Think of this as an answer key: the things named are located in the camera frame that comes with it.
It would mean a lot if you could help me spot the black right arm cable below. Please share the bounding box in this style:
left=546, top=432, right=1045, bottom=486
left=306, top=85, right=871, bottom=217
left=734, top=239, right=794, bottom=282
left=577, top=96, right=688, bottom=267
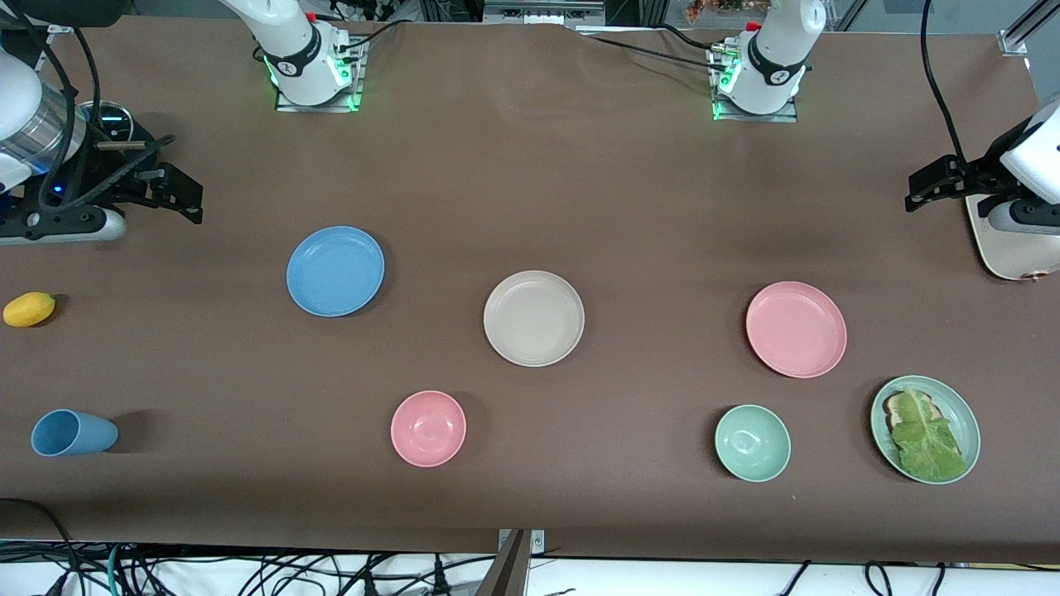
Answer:
left=0, top=17, right=104, bottom=208

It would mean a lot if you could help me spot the beige plate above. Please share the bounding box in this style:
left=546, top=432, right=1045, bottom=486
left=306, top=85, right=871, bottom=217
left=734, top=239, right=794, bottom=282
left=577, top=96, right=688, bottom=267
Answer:
left=483, top=270, right=585, bottom=368

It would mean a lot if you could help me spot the pink bowl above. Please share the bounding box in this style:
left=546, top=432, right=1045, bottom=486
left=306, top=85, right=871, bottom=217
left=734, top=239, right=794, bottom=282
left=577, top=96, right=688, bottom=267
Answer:
left=390, top=390, right=467, bottom=469

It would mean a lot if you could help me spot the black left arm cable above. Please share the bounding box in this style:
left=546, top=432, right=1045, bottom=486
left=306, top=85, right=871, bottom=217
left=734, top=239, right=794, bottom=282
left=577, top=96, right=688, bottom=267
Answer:
left=919, top=0, right=970, bottom=164

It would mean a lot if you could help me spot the glass lid with blue knob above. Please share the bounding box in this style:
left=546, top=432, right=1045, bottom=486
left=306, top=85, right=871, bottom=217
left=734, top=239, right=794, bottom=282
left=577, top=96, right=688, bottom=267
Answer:
left=79, top=100, right=135, bottom=143

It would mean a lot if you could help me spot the pink plate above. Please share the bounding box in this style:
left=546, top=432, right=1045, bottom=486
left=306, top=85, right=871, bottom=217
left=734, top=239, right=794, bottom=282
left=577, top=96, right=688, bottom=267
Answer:
left=745, top=281, right=848, bottom=379

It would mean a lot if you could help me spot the green plate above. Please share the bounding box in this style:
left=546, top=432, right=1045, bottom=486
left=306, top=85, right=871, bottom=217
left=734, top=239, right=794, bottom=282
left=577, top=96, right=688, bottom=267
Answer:
left=870, top=375, right=981, bottom=485

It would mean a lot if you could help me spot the black base cable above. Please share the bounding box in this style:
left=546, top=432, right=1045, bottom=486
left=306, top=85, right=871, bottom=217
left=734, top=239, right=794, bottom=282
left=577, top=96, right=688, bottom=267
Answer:
left=335, top=21, right=407, bottom=55
left=571, top=29, right=730, bottom=75

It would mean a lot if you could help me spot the toast slice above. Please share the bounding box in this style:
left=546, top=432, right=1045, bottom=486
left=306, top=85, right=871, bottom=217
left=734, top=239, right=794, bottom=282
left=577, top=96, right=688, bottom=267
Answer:
left=883, top=392, right=941, bottom=431

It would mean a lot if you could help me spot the black cable loop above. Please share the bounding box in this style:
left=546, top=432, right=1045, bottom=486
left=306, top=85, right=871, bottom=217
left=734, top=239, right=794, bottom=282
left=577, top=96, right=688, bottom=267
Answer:
left=0, top=497, right=80, bottom=596

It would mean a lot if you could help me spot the blue plate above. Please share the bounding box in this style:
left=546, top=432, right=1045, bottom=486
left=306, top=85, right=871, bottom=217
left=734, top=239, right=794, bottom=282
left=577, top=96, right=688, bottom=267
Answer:
left=286, top=226, right=386, bottom=318

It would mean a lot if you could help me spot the grey metal box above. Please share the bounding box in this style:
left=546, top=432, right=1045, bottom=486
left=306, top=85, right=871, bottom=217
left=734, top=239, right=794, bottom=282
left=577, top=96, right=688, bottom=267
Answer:
left=483, top=0, right=607, bottom=26

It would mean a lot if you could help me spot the yellow mango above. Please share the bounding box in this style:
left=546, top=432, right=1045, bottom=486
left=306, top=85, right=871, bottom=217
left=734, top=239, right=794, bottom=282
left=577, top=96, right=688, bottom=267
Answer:
left=2, top=291, right=56, bottom=328

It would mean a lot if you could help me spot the black saucepan with blue handle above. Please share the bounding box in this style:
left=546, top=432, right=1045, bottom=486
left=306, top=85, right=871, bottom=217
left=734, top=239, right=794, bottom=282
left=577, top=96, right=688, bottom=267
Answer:
left=79, top=99, right=160, bottom=171

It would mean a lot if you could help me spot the dark metal post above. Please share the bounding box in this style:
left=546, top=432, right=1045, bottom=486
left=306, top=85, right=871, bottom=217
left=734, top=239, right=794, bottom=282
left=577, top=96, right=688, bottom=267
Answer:
left=476, top=530, right=531, bottom=596

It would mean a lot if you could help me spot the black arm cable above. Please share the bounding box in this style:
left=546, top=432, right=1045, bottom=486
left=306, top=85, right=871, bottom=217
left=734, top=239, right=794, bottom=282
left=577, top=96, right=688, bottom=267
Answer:
left=0, top=17, right=104, bottom=208
left=919, top=0, right=970, bottom=164

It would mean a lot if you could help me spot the aluminium frame profile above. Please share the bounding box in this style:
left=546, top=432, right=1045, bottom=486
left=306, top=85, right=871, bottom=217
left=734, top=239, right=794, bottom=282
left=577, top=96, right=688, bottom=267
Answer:
left=998, top=0, right=1060, bottom=57

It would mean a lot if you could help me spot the green bowl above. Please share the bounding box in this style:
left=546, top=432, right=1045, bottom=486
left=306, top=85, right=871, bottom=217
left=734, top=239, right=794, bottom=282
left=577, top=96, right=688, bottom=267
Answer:
left=714, top=404, right=792, bottom=483

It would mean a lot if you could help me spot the brown table cover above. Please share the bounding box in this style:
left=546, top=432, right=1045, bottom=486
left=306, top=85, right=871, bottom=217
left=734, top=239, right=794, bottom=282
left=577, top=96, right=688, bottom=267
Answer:
left=0, top=17, right=1060, bottom=565

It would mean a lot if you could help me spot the blue cup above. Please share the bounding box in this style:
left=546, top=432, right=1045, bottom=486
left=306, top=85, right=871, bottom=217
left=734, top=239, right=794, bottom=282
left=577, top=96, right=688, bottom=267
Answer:
left=31, top=409, right=119, bottom=458

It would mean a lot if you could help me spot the green lettuce leaf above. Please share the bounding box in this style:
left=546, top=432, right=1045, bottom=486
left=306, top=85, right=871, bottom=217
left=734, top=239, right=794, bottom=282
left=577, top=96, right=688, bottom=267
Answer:
left=891, top=386, right=968, bottom=483

